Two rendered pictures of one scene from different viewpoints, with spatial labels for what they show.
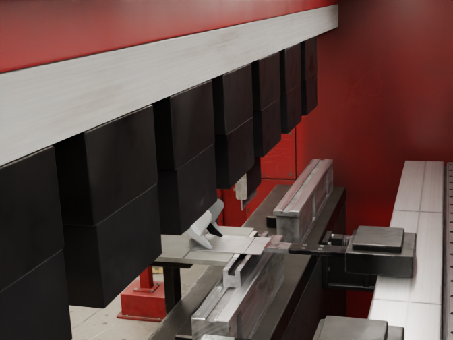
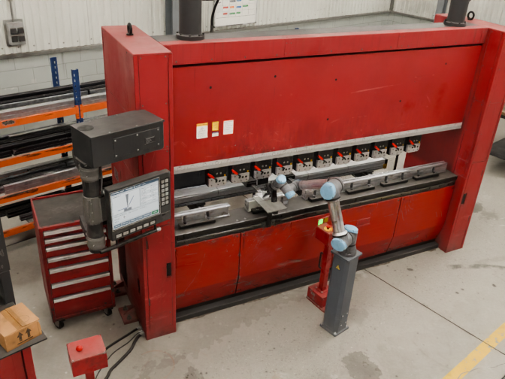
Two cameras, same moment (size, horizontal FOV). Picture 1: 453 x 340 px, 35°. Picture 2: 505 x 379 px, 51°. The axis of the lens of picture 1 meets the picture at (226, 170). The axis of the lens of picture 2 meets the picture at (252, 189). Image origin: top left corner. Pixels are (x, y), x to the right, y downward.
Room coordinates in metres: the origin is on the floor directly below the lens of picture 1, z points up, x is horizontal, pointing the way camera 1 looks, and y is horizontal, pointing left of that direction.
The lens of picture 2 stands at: (4.10, 2.64, 3.12)
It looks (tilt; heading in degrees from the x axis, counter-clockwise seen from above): 28 degrees down; 224
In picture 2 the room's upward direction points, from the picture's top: 4 degrees clockwise
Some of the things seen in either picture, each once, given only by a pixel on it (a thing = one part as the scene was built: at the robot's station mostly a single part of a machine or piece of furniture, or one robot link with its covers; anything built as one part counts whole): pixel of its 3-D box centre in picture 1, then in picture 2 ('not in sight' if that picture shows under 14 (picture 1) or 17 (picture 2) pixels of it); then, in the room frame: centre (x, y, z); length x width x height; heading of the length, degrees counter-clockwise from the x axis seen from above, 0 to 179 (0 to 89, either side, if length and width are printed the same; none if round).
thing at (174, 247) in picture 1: (175, 241); (270, 203); (1.27, 0.10, 1.00); 0.26 x 0.18 x 0.01; 73
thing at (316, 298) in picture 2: not in sight; (323, 295); (0.86, 0.49, 0.06); 0.25 x 0.20 x 0.12; 81
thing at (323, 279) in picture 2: not in sight; (325, 264); (0.86, 0.46, 0.39); 0.05 x 0.05 x 0.54; 81
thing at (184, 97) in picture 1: (164, 152); (302, 160); (0.87, 0.08, 1.26); 0.15 x 0.09 x 0.17; 163
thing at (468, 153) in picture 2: not in sight; (449, 136); (-1.00, 0.48, 1.15); 0.85 x 0.25 x 2.30; 73
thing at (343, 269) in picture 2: not in sight; (340, 290); (1.05, 0.76, 0.39); 0.18 x 0.18 x 0.77; 87
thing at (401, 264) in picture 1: (338, 246); (253, 185); (1.17, -0.19, 1.01); 0.26 x 0.12 x 0.05; 73
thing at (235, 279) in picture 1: (247, 257); not in sight; (1.20, -0.03, 0.99); 0.20 x 0.03 x 0.03; 163
